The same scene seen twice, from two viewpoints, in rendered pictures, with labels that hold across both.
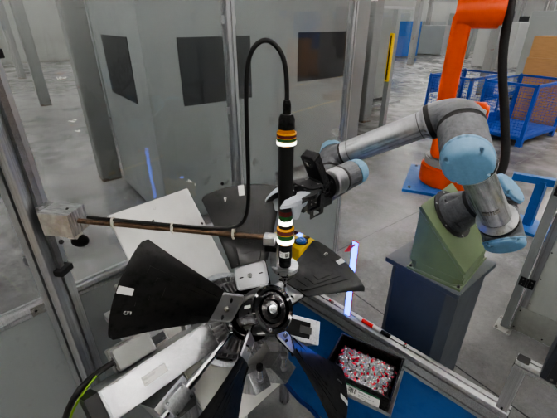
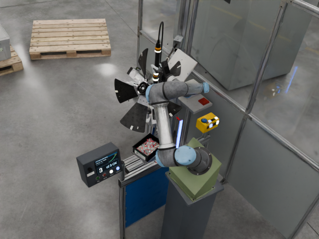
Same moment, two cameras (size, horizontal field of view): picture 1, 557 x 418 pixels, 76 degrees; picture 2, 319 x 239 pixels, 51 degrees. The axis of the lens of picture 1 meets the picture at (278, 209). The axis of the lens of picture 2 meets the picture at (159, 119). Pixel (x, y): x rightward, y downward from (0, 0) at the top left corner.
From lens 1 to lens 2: 2.60 m
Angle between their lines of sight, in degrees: 76
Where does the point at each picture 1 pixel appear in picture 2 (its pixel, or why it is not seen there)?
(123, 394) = (133, 73)
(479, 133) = (153, 86)
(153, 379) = (136, 78)
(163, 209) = (186, 60)
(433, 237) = not seen: hidden behind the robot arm
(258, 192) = (177, 70)
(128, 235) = (174, 56)
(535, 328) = not seen: outside the picture
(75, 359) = not seen: hidden behind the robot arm
